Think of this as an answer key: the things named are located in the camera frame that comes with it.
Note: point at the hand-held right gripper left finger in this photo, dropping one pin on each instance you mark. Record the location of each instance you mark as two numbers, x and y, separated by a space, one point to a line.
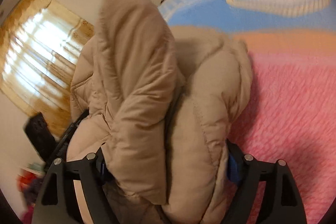
68 187

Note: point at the wide yellow patterned curtain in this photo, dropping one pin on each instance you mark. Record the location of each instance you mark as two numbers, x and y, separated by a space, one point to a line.
39 56

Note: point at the red and purple cloth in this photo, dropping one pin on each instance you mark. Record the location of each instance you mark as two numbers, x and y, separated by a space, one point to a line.
31 187

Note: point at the beige puffer jacket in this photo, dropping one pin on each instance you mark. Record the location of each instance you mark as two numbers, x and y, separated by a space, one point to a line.
141 98

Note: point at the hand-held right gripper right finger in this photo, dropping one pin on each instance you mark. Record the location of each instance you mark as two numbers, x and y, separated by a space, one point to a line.
235 171

